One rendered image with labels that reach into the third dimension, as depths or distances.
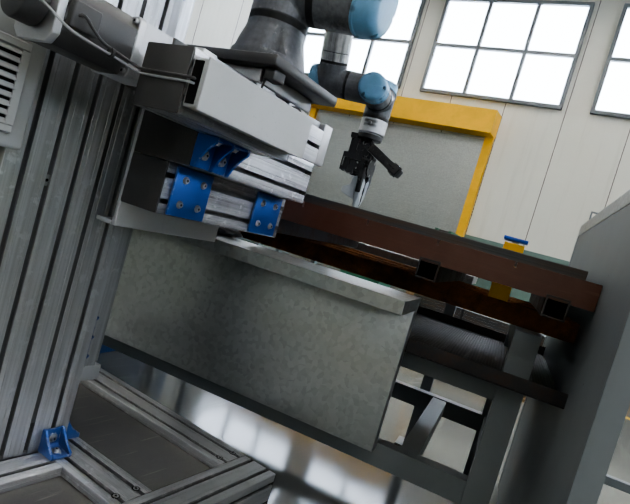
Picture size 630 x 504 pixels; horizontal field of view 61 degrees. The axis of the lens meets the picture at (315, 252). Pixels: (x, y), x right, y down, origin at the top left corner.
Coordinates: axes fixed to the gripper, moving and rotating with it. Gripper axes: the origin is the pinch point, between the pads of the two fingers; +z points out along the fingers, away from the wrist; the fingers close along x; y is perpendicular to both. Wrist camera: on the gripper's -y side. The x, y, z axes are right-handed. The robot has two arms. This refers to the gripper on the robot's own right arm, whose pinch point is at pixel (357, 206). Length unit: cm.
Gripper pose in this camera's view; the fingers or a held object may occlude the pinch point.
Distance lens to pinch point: 153.0
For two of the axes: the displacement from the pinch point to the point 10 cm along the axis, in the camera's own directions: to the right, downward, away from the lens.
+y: -9.0, -2.8, 3.4
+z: -2.8, 9.6, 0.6
